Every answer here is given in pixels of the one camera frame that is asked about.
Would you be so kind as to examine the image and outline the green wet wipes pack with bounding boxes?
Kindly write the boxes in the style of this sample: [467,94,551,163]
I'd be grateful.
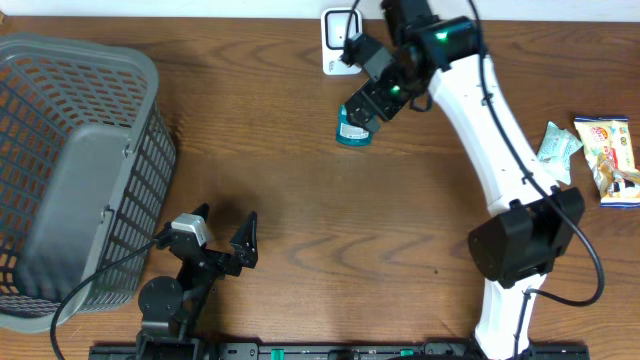
[537,121,583,185]

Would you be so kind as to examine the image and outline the teal mouthwash bottle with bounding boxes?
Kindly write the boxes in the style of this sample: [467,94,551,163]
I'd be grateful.
[336,105,372,147]

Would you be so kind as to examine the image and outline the grey plastic shopping basket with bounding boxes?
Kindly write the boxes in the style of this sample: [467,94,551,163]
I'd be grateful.
[1,34,176,333]

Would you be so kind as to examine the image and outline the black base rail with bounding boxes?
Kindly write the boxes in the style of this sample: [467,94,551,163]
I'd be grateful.
[89,341,591,360]

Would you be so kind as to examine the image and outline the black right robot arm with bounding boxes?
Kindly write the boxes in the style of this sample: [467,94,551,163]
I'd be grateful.
[342,1,584,359]

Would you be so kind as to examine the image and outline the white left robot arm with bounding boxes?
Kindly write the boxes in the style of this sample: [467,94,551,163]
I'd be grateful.
[133,203,258,360]

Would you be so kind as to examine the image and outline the large snack bag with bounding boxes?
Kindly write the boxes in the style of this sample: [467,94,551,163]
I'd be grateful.
[574,116,639,208]

